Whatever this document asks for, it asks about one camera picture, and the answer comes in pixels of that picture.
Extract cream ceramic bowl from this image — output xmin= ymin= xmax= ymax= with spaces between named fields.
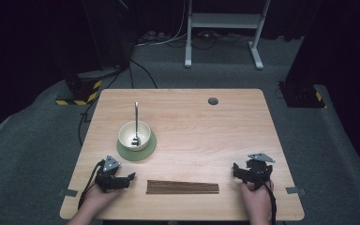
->
xmin=117 ymin=120 xmax=153 ymax=152

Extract black floor cable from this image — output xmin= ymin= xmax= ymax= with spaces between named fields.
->
xmin=77 ymin=69 xmax=122 ymax=147
xmin=128 ymin=58 xmax=158 ymax=90

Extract person's left hand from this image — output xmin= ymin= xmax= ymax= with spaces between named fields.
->
xmin=80 ymin=187 xmax=124 ymax=218

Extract metal spoon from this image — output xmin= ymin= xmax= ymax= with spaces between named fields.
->
xmin=130 ymin=100 xmax=143 ymax=148

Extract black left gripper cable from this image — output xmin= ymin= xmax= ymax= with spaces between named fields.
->
xmin=77 ymin=159 xmax=106 ymax=210

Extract grey tape piece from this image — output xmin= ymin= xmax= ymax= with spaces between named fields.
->
xmin=285 ymin=186 xmax=307 ymax=196
xmin=58 ymin=188 xmax=79 ymax=198

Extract person's right hand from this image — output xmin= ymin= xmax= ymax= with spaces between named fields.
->
xmin=240 ymin=181 xmax=275 ymax=218

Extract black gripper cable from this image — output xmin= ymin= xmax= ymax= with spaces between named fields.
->
xmin=251 ymin=162 xmax=278 ymax=225
xmin=77 ymin=159 xmax=106 ymax=210

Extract power strip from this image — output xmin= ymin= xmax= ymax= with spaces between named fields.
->
xmin=137 ymin=30 xmax=170 ymax=43

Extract row of brown wooden chopsticks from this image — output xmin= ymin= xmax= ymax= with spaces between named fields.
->
xmin=145 ymin=183 xmax=220 ymax=195

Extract white floor cable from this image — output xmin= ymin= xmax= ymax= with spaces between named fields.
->
xmin=134 ymin=0 xmax=188 ymax=48

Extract white metal stand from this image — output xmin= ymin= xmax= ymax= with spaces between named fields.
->
xmin=184 ymin=0 xmax=272 ymax=70

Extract black stand base yellow stripes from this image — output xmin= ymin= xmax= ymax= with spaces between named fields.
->
xmin=55 ymin=68 xmax=129 ymax=107
xmin=277 ymin=81 xmax=328 ymax=110

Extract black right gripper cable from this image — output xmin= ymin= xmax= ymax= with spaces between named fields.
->
xmin=251 ymin=162 xmax=278 ymax=225

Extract green round coaster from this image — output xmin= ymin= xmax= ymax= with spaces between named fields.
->
xmin=115 ymin=130 xmax=158 ymax=162

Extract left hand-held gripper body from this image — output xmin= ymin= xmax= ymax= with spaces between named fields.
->
xmin=94 ymin=155 xmax=122 ymax=193

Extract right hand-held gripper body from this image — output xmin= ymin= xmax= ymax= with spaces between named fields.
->
xmin=245 ymin=152 xmax=277 ymax=190

